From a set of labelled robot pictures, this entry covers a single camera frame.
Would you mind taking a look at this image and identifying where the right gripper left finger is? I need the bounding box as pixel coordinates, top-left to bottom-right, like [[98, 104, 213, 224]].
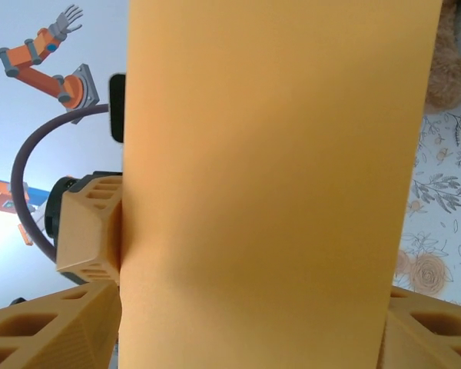
[[0, 281, 121, 369]]

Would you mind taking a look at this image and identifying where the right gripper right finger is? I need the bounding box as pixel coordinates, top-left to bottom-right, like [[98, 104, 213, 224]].
[[379, 286, 461, 369]]

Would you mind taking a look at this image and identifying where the orange cloth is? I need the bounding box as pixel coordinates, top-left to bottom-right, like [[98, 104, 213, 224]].
[[117, 0, 445, 369]]

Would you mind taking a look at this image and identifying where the orange arm sticker grey base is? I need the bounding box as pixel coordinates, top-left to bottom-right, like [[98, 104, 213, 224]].
[[0, 3, 101, 125]]

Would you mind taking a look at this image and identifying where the floral tablecloth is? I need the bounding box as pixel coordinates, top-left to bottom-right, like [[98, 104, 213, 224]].
[[393, 0, 461, 311]]

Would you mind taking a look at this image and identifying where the brown teddy bear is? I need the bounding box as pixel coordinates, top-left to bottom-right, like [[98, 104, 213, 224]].
[[424, 0, 461, 115]]

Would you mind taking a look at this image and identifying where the purple cable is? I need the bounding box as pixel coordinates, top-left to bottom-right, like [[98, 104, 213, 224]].
[[10, 102, 111, 263]]

